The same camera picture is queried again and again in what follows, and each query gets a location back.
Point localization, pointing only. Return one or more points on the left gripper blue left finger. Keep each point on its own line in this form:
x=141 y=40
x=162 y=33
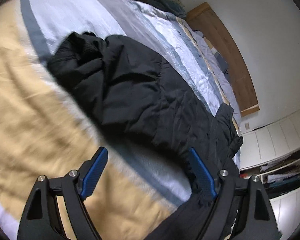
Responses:
x=90 y=172

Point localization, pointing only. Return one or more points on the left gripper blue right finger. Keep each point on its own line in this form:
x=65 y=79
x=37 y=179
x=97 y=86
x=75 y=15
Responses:
x=203 y=175

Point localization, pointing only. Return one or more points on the black puffer jacket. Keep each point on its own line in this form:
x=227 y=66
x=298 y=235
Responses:
x=130 y=91

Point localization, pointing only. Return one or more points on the hanging clothes in wardrobe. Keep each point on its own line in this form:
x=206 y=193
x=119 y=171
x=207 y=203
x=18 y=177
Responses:
x=282 y=181

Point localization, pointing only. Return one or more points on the striped duvet on bed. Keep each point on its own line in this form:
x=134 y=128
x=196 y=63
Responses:
x=43 y=131

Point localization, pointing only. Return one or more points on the white wardrobe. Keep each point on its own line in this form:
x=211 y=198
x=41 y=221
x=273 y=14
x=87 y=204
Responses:
x=267 y=150

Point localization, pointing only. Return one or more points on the striped pillow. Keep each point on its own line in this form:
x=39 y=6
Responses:
x=223 y=65

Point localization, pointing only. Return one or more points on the wooden headboard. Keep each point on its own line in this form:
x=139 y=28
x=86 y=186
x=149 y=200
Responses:
x=204 y=19

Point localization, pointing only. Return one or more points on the blue-grey cloth beside bed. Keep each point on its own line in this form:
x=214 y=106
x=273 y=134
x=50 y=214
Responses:
x=169 y=6

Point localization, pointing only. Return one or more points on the wall socket plate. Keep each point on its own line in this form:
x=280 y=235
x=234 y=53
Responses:
x=247 y=126

